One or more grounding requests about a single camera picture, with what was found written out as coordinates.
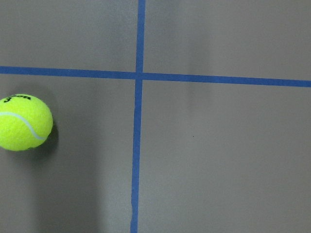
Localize Wilson yellow tennis ball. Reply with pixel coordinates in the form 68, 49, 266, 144
0, 94, 53, 151

